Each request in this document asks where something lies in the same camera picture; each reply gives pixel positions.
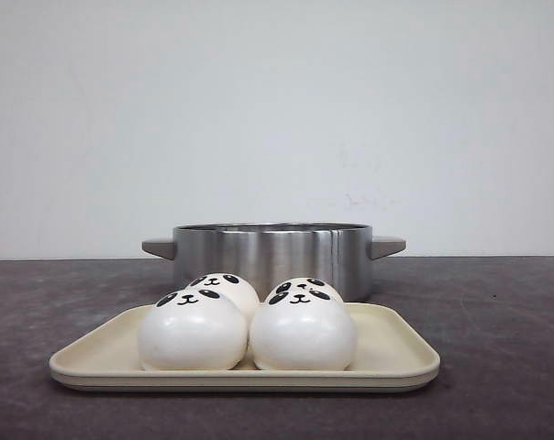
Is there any panda bun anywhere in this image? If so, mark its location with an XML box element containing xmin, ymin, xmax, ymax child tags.
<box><xmin>185</xmin><ymin>272</ymin><xmax>260</xmax><ymax>321</ymax></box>
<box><xmin>266</xmin><ymin>277</ymin><xmax>343</xmax><ymax>303</ymax></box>
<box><xmin>138</xmin><ymin>288</ymin><xmax>248</xmax><ymax>370</ymax></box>
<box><xmin>249</xmin><ymin>281</ymin><xmax>358</xmax><ymax>370</ymax></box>

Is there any stainless steel steamer pot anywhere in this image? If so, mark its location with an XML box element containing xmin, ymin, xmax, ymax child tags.
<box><xmin>142</xmin><ymin>223</ymin><xmax>406</xmax><ymax>302</ymax></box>

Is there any cream rectangular plastic tray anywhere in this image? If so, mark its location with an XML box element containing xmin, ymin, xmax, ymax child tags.
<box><xmin>49</xmin><ymin>302</ymin><xmax>440</xmax><ymax>393</ymax></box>

